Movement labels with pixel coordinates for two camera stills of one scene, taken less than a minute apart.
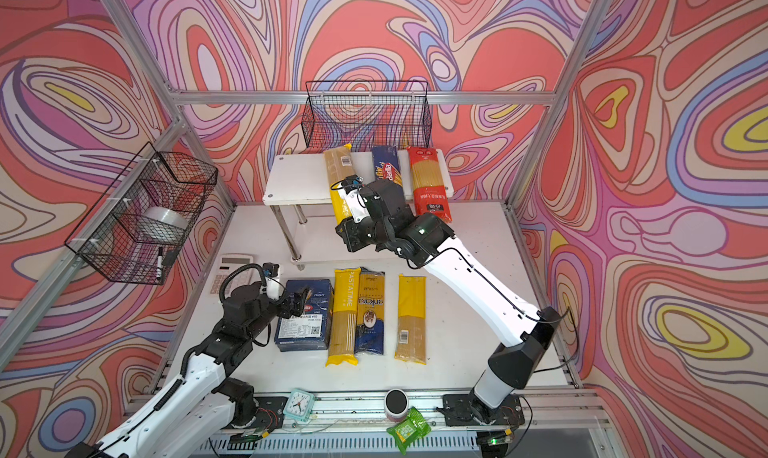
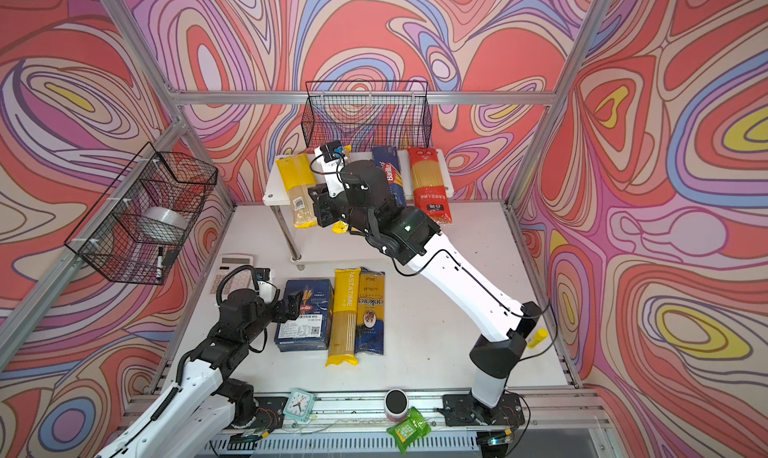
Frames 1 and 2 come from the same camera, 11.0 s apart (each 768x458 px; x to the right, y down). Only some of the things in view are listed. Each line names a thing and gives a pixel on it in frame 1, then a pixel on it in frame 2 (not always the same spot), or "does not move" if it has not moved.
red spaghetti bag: [429, 187] does not move
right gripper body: [360, 235] → [339, 209]
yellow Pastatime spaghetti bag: [343, 317] does not move
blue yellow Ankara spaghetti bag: [370, 312] does not move
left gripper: [296, 304] does not move
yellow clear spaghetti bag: [411, 321] → [298, 176]
